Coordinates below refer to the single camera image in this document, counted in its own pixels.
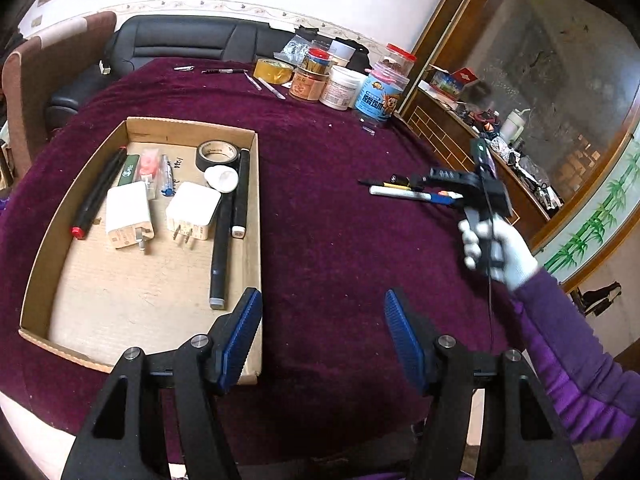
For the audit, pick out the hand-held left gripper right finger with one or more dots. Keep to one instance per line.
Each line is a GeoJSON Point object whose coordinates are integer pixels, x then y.
{"type": "Point", "coordinates": [405, 335]}

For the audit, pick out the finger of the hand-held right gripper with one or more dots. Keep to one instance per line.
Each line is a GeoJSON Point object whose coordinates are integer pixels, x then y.
{"type": "Point", "coordinates": [442, 200]}
{"type": "Point", "coordinates": [447, 176]}

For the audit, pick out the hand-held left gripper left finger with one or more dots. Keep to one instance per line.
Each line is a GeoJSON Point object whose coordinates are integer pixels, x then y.
{"type": "Point", "coordinates": [245, 340]}

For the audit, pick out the white marker pen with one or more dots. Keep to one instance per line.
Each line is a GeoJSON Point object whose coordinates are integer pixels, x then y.
{"type": "Point", "coordinates": [400, 191]}

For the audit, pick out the black pen with yellow band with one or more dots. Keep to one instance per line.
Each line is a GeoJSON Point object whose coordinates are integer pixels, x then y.
{"type": "Point", "coordinates": [380, 181]}

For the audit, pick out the long dark pen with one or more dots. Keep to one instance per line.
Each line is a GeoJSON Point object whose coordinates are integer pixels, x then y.
{"type": "Point", "coordinates": [220, 260]}

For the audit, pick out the shallow cardboard box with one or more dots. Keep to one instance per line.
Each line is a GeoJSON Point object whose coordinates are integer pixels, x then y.
{"type": "Point", "coordinates": [125, 280]}

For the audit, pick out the white charger with prongs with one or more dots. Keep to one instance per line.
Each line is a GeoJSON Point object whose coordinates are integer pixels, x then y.
{"type": "Point", "coordinates": [192, 207]}

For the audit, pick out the white round lid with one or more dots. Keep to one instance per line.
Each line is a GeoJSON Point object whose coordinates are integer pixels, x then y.
{"type": "Point", "coordinates": [222, 179]}

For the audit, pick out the large white charger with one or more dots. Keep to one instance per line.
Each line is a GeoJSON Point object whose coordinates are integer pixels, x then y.
{"type": "Point", "coordinates": [127, 210]}

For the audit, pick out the clear pen with blue tip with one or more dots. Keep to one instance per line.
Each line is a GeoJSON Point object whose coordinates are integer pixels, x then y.
{"type": "Point", "coordinates": [166, 180]}

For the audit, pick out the pink blister pack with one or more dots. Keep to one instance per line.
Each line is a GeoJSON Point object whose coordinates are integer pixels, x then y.
{"type": "Point", "coordinates": [147, 165]}

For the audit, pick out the small green box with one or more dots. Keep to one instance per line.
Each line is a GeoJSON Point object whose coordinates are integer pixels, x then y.
{"type": "Point", "coordinates": [129, 170]}

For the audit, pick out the black marker with red cap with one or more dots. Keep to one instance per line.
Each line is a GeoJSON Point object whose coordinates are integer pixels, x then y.
{"type": "Point", "coordinates": [97, 195]}

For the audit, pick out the person's right forearm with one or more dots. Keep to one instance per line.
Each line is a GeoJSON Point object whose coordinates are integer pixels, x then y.
{"type": "Point", "coordinates": [575, 335]}

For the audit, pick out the person's right hand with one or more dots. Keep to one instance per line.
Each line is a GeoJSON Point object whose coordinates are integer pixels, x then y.
{"type": "Point", "coordinates": [515, 255]}

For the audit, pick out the wooden cabinet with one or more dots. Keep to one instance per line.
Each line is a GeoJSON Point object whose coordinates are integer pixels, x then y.
{"type": "Point", "coordinates": [440, 135]}

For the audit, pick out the clutter of small items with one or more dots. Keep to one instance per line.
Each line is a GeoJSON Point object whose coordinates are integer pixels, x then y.
{"type": "Point", "coordinates": [525, 165]}

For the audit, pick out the colourful box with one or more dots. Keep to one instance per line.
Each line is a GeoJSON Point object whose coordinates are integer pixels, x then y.
{"type": "Point", "coordinates": [450, 85]}

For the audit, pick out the small clear plastic piece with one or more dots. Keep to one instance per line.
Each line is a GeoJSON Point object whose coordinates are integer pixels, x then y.
{"type": "Point", "coordinates": [368, 129]}

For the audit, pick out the blue label clear jar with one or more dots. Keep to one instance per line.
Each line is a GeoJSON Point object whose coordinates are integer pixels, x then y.
{"type": "Point", "coordinates": [377, 102]}

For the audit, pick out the bamboo print panel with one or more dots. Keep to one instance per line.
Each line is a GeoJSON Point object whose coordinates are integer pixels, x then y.
{"type": "Point", "coordinates": [600, 220]}

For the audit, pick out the red lidded clear jar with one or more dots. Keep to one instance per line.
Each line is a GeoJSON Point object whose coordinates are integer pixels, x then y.
{"type": "Point", "coordinates": [400, 60]}

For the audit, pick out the white plastic tub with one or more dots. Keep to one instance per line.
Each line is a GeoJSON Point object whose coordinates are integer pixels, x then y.
{"type": "Point", "coordinates": [342, 90]}

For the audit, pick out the black and white object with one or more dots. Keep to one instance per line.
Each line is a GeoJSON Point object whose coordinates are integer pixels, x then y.
{"type": "Point", "coordinates": [600, 300]}

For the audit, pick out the black bag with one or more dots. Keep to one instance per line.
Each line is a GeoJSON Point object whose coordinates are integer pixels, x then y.
{"type": "Point", "coordinates": [362, 52]}

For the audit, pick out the black marker with white end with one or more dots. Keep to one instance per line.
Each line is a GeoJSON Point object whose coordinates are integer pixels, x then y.
{"type": "Point", "coordinates": [241, 190]}

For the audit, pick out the orange jar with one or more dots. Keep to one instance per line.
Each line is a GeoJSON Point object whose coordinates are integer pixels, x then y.
{"type": "Point", "coordinates": [307, 87]}

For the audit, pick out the red lidded gold jar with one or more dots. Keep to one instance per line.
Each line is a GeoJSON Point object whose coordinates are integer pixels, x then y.
{"type": "Point", "coordinates": [319, 60]}

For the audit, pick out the black tape roll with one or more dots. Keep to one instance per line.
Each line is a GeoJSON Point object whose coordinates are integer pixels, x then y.
{"type": "Point", "coordinates": [202, 155]}

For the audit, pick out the white stick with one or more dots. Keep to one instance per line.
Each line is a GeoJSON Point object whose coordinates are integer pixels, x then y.
{"type": "Point", "coordinates": [272, 89]}
{"type": "Point", "coordinates": [252, 81]}

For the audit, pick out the clear plastic bag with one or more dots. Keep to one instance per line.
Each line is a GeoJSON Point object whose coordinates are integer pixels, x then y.
{"type": "Point", "coordinates": [292, 50]}

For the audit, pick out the yellow tape roll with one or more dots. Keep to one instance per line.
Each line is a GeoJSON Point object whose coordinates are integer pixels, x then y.
{"type": "Point", "coordinates": [262, 72]}

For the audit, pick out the thin black pen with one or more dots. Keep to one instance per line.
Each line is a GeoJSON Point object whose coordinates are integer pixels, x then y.
{"type": "Point", "coordinates": [225, 71]}

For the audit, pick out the silver clip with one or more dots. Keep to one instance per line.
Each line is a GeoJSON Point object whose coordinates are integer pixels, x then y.
{"type": "Point", "coordinates": [185, 67]}

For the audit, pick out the black leather sofa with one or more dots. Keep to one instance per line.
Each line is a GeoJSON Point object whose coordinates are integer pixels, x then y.
{"type": "Point", "coordinates": [190, 42]}

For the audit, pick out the small white plug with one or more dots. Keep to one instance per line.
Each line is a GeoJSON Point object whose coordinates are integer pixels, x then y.
{"type": "Point", "coordinates": [105, 67]}

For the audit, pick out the brown armchair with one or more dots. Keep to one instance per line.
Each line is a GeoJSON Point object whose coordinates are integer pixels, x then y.
{"type": "Point", "coordinates": [30, 75]}

